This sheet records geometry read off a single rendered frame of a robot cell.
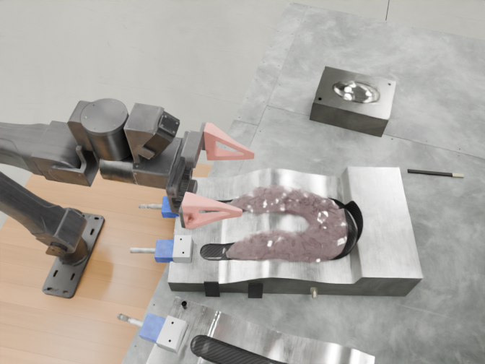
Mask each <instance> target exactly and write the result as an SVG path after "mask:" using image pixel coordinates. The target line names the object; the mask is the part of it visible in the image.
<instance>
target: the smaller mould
mask: <svg viewBox="0 0 485 364"><path fill-rule="evenodd" d="M395 87H396V82H395V81H392V80H388V79H382V78H379V77H373V76H369V75H366V74H360V73H356V72H352V71H347V70H343V69H337V68H333V67H329V66H325V67H324V70H323V73H322V76H321V78H320V82H319V85H318V88H317V90H316V93H315V97H314V99H313V104H312V108H311V112H310V120H311V121H317V122H320V123H323V124H328V125H332V126H337V127H340V128H343V129H349V130H352V131H358V132H361V133H364V134H369V135H373V136H376V137H382V135H383V132H384V130H385V127H386V126H387V124H388V121H389V117H390V110H391V106H392V102H393V95H394V91H395Z"/></svg>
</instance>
